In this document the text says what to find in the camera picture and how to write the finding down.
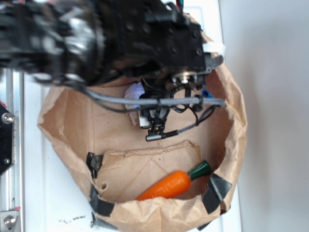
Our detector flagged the grey braided cable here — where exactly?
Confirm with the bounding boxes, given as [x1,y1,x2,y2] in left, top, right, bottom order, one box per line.
[82,86,226,142]

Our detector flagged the metal corner bracket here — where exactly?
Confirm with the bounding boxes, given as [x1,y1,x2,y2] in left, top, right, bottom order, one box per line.
[0,210,19,232]

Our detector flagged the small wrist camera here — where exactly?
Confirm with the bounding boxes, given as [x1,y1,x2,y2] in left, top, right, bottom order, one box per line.
[138,108,170,142]

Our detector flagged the orange toy carrot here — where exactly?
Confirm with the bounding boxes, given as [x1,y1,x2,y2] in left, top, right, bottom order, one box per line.
[136,160,212,201]

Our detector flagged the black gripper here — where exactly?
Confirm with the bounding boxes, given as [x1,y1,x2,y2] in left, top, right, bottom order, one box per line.
[115,0,226,91]

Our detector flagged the black mounting plate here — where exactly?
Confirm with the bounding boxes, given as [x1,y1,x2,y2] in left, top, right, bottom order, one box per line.
[0,104,14,176]

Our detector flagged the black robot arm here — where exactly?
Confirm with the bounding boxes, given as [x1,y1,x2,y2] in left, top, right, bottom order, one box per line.
[0,0,224,90]

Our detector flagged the brown paper bag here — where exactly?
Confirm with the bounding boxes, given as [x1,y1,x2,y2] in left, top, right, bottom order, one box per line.
[38,64,248,232]

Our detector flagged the aluminium frame rail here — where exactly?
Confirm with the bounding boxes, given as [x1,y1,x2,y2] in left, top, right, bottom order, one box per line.
[0,69,25,232]

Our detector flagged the white plastic tray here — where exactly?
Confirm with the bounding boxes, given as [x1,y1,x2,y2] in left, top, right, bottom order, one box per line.
[23,0,242,232]

